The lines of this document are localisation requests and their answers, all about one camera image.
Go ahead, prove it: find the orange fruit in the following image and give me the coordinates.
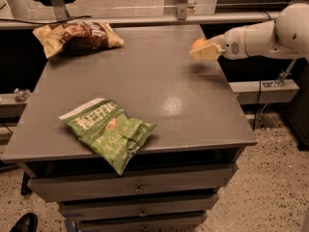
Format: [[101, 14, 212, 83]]
[[191, 38, 209, 50]]

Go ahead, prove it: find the grey drawer cabinet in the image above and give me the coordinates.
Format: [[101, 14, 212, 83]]
[[0, 24, 258, 232]]

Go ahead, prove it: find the brown yellow chip bag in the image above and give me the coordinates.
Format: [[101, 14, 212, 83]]
[[33, 21, 125, 58]]

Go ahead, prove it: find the top grey drawer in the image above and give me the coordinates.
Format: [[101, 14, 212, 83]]
[[28, 163, 237, 202]]

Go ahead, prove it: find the grey drawer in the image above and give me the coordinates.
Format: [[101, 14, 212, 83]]
[[60, 192, 218, 221], [28, 163, 237, 202], [78, 212, 207, 232]]

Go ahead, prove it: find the black shoe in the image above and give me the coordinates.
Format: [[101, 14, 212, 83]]
[[10, 213, 38, 232]]

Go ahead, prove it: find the middle grey drawer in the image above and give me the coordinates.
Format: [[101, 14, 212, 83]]
[[60, 192, 218, 221]]

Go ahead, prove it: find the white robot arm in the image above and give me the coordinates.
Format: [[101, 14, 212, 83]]
[[189, 3, 309, 60]]

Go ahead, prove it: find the small shiny crumpled object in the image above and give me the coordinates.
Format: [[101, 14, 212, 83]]
[[14, 88, 31, 102]]

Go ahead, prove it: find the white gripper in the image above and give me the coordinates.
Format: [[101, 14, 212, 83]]
[[189, 27, 247, 61]]

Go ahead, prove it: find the grey metal rail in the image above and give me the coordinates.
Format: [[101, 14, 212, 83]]
[[0, 11, 279, 30]]

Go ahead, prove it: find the green jalapeno chip bag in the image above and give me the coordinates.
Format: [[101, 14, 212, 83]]
[[59, 98, 155, 175]]

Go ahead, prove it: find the bottom grey drawer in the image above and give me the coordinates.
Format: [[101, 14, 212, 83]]
[[78, 212, 207, 232]]

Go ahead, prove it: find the black cable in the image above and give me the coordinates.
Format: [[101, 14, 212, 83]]
[[0, 14, 93, 26]]

